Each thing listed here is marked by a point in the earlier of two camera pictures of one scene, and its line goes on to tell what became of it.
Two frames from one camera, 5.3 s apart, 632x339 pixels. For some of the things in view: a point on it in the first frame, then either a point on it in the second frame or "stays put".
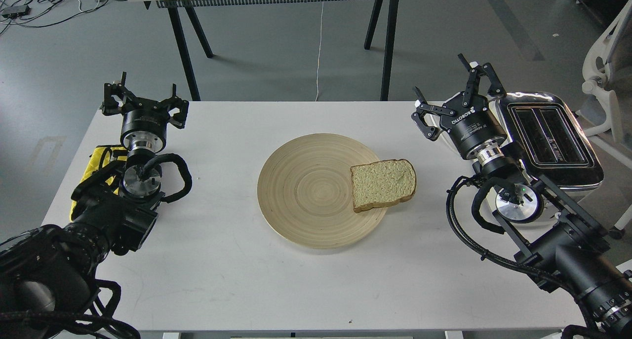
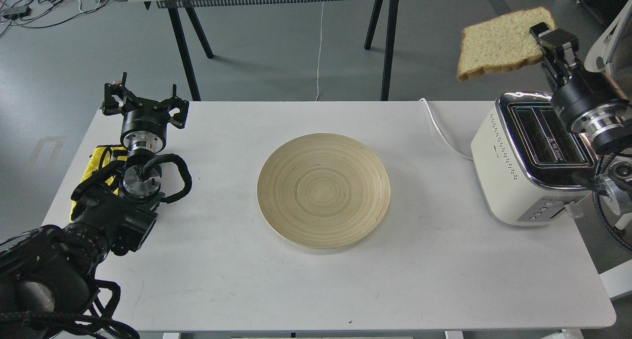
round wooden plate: x=305 y=191 stays put
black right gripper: x=468 y=120 to x=589 y=102
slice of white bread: x=385 y=182 to x=504 y=42
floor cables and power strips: x=42 y=5 stays put
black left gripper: x=143 y=128 stays put
